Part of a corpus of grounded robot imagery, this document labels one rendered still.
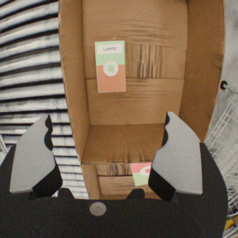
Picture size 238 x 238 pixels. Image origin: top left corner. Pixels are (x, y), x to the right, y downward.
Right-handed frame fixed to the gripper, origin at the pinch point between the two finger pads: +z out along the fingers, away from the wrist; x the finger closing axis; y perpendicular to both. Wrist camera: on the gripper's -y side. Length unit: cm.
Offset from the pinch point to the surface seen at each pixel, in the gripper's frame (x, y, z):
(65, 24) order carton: -7.6, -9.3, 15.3
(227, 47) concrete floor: 114, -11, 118
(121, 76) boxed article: 2.3, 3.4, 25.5
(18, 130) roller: -48, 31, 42
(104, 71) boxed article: -1.9, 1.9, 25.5
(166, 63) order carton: 15.0, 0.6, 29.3
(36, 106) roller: -33, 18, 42
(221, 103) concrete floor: 118, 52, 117
